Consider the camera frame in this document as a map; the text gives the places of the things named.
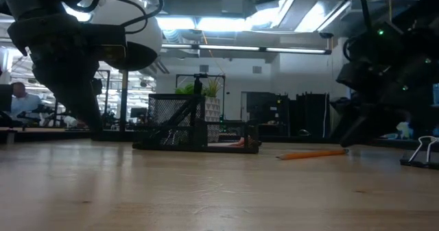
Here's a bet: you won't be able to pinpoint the black binder clip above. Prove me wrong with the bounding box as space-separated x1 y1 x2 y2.
161 127 186 146
399 135 439 170

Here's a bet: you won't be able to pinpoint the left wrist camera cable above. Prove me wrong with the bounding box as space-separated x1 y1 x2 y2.
61 0 165 35

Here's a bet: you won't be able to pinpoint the black storage cabinets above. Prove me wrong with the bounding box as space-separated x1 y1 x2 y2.
241 90 331 138

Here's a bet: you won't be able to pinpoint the orange pencil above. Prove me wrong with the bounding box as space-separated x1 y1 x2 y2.
276 148 350 161

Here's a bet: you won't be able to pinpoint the succulent in triangle-pattern pot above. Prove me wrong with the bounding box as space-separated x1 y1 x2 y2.
175 75 224 123

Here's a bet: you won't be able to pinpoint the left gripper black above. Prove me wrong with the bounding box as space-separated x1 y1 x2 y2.
6 18 104 132

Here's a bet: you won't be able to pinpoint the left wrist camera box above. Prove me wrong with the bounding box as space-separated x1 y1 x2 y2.
80 24 128 63

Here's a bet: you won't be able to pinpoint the black aluminium table frame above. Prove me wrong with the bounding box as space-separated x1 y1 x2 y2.
0 127 439 150

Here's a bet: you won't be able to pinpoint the black mesh desk organizer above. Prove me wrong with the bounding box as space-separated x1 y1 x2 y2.
132 93 260 154

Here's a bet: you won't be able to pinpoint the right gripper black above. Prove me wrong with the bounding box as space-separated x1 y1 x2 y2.
337 21 433 148

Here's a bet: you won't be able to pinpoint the dark computer monitor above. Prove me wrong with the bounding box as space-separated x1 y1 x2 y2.
0 83 14 112

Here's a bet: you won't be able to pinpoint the long ceiling light fixture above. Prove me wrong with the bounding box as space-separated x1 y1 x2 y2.
161 44 333 56

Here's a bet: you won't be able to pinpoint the person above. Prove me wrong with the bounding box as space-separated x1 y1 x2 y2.
10 82 44 122

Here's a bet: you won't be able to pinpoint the white globe table lamp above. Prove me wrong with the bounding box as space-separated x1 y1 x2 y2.
91 0 165 133

